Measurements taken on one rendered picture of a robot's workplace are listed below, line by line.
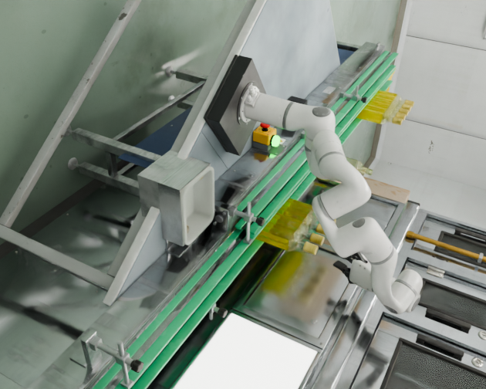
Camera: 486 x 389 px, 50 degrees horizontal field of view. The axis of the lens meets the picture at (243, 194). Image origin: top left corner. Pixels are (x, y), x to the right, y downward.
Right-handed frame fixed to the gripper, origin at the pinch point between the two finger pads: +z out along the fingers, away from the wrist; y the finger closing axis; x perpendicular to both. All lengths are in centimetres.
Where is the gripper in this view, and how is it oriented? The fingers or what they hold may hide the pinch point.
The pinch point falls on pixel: (340, 259)
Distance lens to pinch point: 183.9
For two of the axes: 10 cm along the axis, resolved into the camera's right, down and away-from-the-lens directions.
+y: 0.3, -8.1, -5.8
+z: -7.2, -4.2, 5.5
